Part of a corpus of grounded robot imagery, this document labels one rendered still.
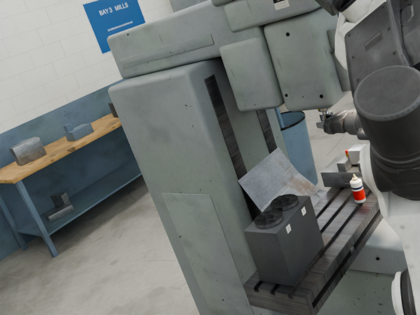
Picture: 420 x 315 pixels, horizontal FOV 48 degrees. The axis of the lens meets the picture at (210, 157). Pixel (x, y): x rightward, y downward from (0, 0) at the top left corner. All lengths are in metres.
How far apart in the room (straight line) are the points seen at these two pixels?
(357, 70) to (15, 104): 4.81
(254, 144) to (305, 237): 0.60
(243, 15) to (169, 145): 0.62
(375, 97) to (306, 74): 0.79
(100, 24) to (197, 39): 4.59
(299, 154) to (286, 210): 2.55
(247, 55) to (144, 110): 0.53
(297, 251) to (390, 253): 0.36
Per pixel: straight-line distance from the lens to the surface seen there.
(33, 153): 5.00
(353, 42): 1.09
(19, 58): 5.67
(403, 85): 0.80
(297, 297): 1.42
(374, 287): 1.83
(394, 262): 1.71
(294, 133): 3.93
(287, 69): 1.61
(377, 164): 0.91
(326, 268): 1.50
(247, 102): 1.72
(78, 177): 5.85
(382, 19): 1.05
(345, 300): 1.94
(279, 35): 1.59
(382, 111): 0.78
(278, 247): 1.39
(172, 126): 1.86
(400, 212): 1.03
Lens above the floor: 1.76
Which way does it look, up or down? 18 degrees down
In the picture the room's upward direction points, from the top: 20 degrees counter-clockwise
